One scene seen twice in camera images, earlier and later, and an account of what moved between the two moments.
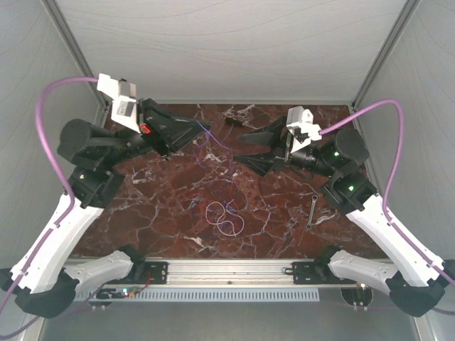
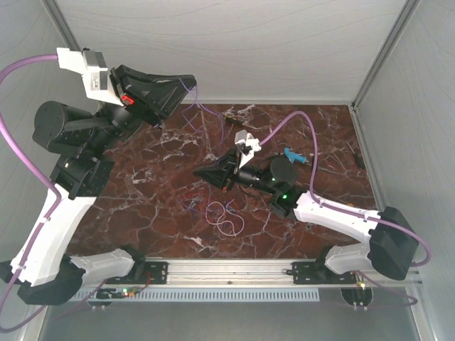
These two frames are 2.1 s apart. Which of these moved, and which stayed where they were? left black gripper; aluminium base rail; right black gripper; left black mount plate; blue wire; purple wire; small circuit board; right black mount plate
Moved: blue wire; purple wire; right black gripper; left black gripper
Stayed: aluminium base rail; small circuit board; left black mount plate; right black mount plate
